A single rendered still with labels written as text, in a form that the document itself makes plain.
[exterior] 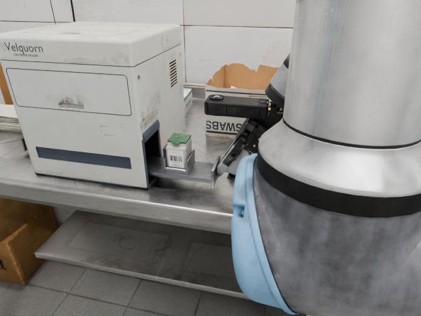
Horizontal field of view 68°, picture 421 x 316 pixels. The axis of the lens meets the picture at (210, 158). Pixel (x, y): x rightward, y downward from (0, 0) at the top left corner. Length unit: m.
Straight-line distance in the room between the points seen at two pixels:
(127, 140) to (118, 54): 0.16
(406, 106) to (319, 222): 0.08
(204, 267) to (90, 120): 0.85
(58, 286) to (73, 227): 0.30
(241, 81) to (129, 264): 0.84
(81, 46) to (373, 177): 0.52
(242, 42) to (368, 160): 1.00
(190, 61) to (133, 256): 0.82
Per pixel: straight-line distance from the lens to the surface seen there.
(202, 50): 1.19
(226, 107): 0.55
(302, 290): 0.23
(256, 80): 1.11
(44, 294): 1.76
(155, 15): 1.23
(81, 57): 0.62
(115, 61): 0.58
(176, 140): 0.63
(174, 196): 0.65
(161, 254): 1.38
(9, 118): 1.09
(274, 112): 0.56
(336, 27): 0.18
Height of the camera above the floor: 1.25
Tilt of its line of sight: 28 degrees down
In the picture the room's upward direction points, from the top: straight up
